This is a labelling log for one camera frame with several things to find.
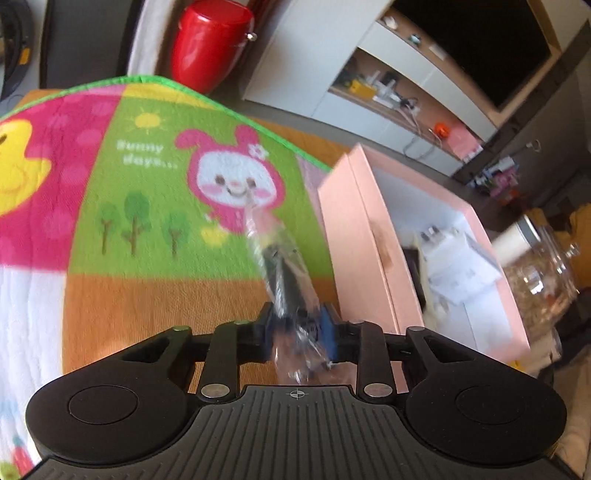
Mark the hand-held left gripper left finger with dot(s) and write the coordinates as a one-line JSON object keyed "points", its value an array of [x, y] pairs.
{"points": [[262, 333]]}

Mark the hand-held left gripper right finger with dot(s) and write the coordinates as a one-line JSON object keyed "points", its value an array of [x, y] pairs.
{"points": [[331, 334]]}

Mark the clear bag with black part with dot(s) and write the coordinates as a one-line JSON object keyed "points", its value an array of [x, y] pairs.
{"points": [[288, 281]]}

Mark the black plastic funnel nozzle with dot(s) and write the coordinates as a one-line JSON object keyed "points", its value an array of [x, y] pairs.
{"points": [[413, 277]]}

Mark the pink cardboard box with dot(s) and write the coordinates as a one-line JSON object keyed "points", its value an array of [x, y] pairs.
{"points": [[364, 240]]}

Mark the white plug adapter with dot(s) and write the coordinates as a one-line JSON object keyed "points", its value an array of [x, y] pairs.
{"points": [[441, 242]]}

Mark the white paper packet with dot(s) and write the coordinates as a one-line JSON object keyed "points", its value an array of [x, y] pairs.
{"points": [[466, 277]]}

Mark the colourful cartoon printed mat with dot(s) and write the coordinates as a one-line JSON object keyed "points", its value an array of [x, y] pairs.
{"points": [[115, 240]]}

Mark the glass jar of nuts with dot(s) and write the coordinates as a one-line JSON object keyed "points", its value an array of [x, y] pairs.
{"points": [[540, 286]]}

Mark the orange pumpkin toy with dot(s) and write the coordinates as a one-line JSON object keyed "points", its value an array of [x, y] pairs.
{"points": [[442, 129]]}

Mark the pink box on shelf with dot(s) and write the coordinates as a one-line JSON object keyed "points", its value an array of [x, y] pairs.
{"points": [[464, 141]]}

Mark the yellow item on shelf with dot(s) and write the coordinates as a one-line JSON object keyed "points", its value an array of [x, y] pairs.
{"points": [[361, 87]]}

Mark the white media cabinet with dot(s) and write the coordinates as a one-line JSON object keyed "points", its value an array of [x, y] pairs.
{"points": [[295, 60]]}

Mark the red round bin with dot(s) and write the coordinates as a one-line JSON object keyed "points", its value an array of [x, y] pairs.
{"points": [[207, 41]]}

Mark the white curtain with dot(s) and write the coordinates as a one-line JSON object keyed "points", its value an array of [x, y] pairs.
{"points": [[154, 37]]}

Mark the black television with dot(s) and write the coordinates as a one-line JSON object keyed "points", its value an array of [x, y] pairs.
{"points": [[480, 41]]}

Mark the dark tall cabinet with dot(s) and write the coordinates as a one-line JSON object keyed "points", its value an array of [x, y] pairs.
{"points": [[83, 41]]}

